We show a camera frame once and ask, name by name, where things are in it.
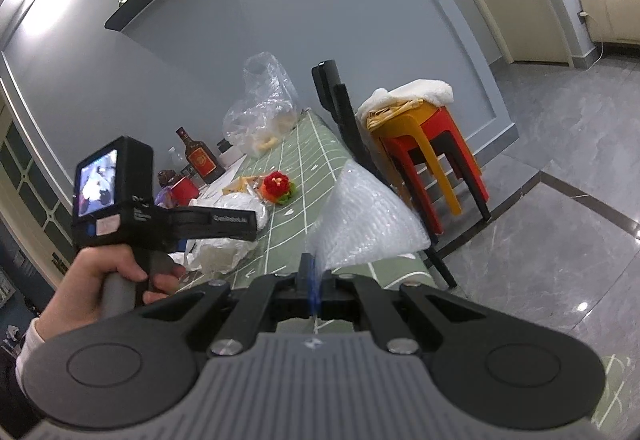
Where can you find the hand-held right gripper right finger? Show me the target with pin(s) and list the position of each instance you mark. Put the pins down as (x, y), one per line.
(332, 290)

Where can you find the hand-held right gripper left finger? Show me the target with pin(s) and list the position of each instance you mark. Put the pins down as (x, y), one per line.
(306, 280)

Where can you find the bubble wrap sheet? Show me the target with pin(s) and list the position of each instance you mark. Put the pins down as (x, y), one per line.
(370, 220)

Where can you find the person's left hand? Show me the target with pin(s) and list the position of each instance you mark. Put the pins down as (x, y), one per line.
(75, 290)

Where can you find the brown figurine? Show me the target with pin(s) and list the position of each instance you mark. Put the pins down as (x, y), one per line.
(166, 179)

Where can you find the red mug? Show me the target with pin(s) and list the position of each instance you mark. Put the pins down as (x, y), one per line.
(184, 191)

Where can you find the clear water bottle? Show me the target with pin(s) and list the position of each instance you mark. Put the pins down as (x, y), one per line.
(176, 160)

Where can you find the brown liquor bottle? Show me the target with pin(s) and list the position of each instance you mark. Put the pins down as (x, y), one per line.
(202, 160)

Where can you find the white printed table runner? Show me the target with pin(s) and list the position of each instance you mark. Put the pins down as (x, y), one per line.
(225, 175)

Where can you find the red knitted flower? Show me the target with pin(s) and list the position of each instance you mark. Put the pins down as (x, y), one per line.
(274, 182)

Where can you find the white condiment holder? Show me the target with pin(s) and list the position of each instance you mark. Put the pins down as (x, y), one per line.
(232, 157)

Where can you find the glass panel door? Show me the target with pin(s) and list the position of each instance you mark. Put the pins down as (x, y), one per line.
(30, 180)

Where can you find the clear plastic bag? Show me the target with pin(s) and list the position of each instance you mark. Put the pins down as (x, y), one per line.
(260, 120)

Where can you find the black plastic stool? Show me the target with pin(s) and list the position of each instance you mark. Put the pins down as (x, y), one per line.
(481, 207)

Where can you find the red plastic stool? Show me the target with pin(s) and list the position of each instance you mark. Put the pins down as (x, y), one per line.
(450, 140)

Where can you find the white fluffy cloth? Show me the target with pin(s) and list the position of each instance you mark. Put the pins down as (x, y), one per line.
(420, 90)

